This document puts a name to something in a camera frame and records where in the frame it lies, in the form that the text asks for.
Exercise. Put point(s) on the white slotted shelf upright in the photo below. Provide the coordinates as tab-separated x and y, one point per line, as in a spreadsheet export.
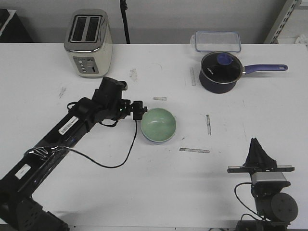
291	24

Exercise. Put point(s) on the light blue bowl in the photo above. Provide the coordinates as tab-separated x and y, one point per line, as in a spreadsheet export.
154	142

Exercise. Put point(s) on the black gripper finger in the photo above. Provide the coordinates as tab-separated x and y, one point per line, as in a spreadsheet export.
251	157
263	158

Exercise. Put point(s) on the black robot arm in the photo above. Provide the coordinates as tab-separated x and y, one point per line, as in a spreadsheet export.
274	209
17	207

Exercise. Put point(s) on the clear plastic food container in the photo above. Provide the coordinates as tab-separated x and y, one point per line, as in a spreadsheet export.
208	41

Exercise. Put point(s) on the light green bowl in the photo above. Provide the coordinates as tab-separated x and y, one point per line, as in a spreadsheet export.
158	125

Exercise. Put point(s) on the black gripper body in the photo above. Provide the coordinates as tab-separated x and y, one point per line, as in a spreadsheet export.
108	98
258	168

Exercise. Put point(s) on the cream toaster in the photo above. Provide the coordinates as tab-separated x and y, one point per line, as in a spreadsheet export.
88	43

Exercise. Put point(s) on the glass pot lid blue knob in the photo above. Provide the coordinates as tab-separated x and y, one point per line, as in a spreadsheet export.
221	67

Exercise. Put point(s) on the dark blue saucepan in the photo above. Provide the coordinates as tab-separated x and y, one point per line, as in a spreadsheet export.
220	88

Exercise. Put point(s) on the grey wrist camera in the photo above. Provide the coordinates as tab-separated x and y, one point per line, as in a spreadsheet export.
271	179

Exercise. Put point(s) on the black tripod pole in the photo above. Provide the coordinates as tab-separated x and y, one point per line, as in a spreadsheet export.
123	8

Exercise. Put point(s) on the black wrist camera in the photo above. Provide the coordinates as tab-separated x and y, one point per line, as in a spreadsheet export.
138	110

